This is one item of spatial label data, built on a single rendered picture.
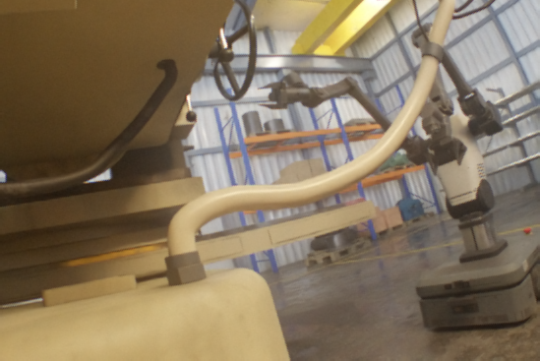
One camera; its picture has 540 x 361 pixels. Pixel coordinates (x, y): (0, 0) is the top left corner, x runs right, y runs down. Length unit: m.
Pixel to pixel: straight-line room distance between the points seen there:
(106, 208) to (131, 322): 1.13
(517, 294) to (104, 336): 1.45
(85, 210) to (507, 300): 1.64
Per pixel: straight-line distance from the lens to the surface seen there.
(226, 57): 0.78
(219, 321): 0.34
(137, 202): 1.41
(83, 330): 0.28
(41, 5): 0.59
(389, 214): 9.89
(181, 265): 0.44
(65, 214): 1.41
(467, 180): 1.74
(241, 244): 1.65
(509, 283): 1.53
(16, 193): 0.66
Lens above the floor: 0.62
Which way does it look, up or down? 12 degrees up
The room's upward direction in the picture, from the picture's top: 15 degrees counter-clockwise
